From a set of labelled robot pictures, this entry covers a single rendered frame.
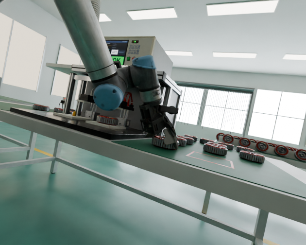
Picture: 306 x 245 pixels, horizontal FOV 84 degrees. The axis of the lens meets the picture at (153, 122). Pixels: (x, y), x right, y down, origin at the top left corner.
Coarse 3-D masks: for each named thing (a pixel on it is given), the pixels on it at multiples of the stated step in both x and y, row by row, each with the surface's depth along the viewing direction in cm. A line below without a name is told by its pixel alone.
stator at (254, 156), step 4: (240, 152) 86; (244, 152) 84; (248, 152) 89; (240, 156) 85; (244, 156) 83; (248, 156) 81; (252, 156) 81; (256, 156) 80; (260, 156) 80; (252, 160) 80; (256, 160) 80; (260, 160) 80; (264, 160) 82
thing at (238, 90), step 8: (184, 88) 442; (200, 88) 447; (208, 88) 416; (216, 88) 409; (224, 88) 399; (232, 88) 385; (240, 88) 372; (248, 88) 362; (184, 96) 440; (184, 104) 439; (208, 112) 414; (248, 112) 380; (208, 120) 413; (240, 120) 386; (240, 128) 385
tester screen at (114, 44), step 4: (108, 44) 109; (112, 44) 107; (116, 44) 106; (120, 44) 105; (124, 44) 104; (108, 48) 108; (112, 48) 107; (116, 48) 106; (120, 48) 105; (124, 48) 104
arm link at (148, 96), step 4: (156, 88) 64; (140, 92) 59; (144, 92) 58; (148, 92) 58; (152, 92) 58; (156, 92) 58; (160, 92) 60; (140, 96) 61; (144, 96) 59; (148, 96) 58; (152, 96) 58; (156, 96) 59; (160, 96) 60; (144, 100) 60; (148, 100) 59; (152, 100) 59; (156, 100) 59
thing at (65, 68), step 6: (48, 66) 172; (54, 66) 168; (60, 66) 165; (66, 66) 162; (66, 72) 188; (72, 72) 180; (72, 96) 196; (60, 102) 188; (72, 102) 197; (72, 108) 199
